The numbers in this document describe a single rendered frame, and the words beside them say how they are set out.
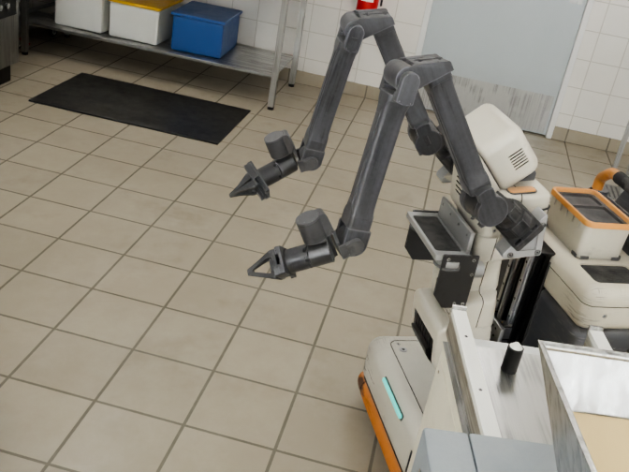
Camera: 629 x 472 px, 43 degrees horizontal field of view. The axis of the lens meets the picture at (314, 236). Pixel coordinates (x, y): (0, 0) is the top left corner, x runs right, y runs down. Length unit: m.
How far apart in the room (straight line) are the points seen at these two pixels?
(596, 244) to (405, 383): 0.70
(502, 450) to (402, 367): 1.67
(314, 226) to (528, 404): 0.58
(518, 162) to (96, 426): 1.48
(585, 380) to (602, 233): 1.44
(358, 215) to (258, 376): 1.19
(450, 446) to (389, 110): 0.97
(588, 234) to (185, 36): 3.87
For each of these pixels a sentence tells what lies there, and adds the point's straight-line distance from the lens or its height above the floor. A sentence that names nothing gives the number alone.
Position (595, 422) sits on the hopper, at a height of 1.27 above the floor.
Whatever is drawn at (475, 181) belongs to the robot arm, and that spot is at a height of 1.08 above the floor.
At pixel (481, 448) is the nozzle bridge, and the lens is 0.87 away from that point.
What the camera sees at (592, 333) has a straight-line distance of 1.73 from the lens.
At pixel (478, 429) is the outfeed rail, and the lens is 1.39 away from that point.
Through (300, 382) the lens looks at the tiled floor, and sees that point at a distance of 2.83.
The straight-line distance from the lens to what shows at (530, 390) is 1.60.
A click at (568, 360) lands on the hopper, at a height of 1.31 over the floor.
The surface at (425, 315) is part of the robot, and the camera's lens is 2.29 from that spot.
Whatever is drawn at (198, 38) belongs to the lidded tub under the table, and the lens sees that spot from 5.57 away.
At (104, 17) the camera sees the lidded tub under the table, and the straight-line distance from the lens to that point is 5.85.
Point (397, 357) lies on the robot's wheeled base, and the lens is 2.57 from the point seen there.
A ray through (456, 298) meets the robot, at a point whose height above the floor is 0.69.
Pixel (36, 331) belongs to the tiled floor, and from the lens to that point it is 2.99.
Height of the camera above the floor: 1.72
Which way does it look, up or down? 27 degrees down
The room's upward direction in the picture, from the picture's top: 10 degrees clockwise
